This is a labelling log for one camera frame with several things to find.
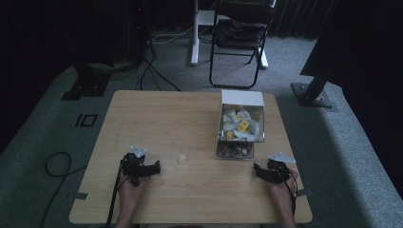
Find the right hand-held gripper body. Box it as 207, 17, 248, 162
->
265, 151, 297, 185

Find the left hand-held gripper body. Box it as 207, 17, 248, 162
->
121, 145, 152, 188

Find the person's left hand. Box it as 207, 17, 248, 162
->
118, 174, 148, 207

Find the clear glass cup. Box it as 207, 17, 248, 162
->
171, 138, 192, 166

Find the clear drawer with dark packets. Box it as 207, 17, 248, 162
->
215, 140, 256, 161

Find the pile of tea bags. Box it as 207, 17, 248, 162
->
221, 105, 262, 143

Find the clear box with white lid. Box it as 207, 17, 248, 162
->
218, 88, 266, 144

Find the black slanted stand with base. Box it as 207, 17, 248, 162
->
290, 0, 403, 112

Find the white desk leg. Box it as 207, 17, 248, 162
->
258, 47, 270, 69
190, 0, 217, 67

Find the black folding chair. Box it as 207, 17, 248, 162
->
208, 0, 276, 90

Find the dark cloth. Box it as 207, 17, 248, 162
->
216, 18, 268, 49

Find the dark curtain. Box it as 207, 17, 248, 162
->
271, 0, 337, 41

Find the right hand-held gripper cable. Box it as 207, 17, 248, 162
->
276, 164, 298, 217

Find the hand-held gripper cable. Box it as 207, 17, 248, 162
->
276, 164, 298, 217
105, 159, 125, 228

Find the left hand-held gripper cable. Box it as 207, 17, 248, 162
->
105, 159, 125, 228

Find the black looped floor cable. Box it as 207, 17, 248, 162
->
38, 151, 88, 228

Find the black stand with base plate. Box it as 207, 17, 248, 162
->
61, 60, 112, 102

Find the white floor cable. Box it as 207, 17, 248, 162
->
151, 25, 195, 46

